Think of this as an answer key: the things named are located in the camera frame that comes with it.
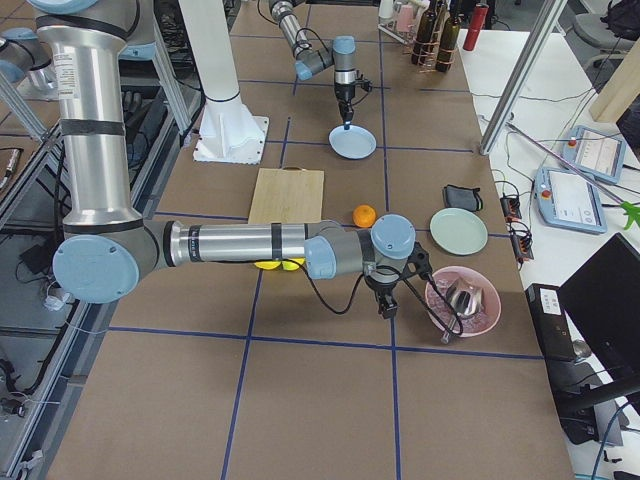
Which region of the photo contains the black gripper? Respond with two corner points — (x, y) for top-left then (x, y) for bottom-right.
(365, 274), (400, 318)
(334, 83), (356, 125)

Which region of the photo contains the light blue plate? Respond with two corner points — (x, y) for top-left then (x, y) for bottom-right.
(329, 125), (377, 160)

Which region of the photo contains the orange fruit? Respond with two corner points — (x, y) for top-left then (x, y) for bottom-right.
(352, 204), (378, 228)

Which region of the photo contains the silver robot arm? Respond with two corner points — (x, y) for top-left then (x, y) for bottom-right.
(28, 1), (419, 319)
(268, 1), (361, 130)

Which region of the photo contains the light green plate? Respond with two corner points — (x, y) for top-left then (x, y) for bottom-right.
(429, 208), (488, 256)

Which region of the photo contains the pink bowl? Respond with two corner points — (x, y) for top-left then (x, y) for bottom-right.
(425, 266), (501, 343)

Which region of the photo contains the steel ladle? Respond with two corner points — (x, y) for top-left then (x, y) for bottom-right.
(445, 277), (483, 336)

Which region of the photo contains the dark wine bottle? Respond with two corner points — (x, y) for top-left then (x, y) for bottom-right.
(435, 1), (462, 73)
(411, 0), (438, 65)

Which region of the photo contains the yellow lemon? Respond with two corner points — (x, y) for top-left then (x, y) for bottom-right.
(282, 259), (304, 271)
(254, 261), (281, 270)

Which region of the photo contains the bamboo cutting board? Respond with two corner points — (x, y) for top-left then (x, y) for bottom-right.
(248, 168), (324, 224)

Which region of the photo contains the dark grey folded cloth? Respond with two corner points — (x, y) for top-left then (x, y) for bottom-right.
(443, 184), (484, 212)

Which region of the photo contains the red bottle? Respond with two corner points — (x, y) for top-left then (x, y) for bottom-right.
(463, 3), (489, 51)

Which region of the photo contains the black computer box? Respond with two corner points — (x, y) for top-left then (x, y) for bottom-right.
(525, 283), (577, 362)

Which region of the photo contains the robot teach pendant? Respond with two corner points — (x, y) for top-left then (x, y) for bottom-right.
(562, 125), (627, 185)
(534, 166), (607, 235)

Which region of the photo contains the black monitor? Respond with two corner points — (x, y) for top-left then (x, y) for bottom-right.
(558, 233), (639, 413)

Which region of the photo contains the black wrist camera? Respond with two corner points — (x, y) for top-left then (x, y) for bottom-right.
(403, 241), (433, 281)

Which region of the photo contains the copper wire bottle rack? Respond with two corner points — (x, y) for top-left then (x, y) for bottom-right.
(411, 4), (460, 73)

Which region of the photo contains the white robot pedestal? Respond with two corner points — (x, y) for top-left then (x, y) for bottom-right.
(179, 0), (269, 165)

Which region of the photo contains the aluminium frame post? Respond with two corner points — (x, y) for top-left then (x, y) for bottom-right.
(479, 0), (568, 155)

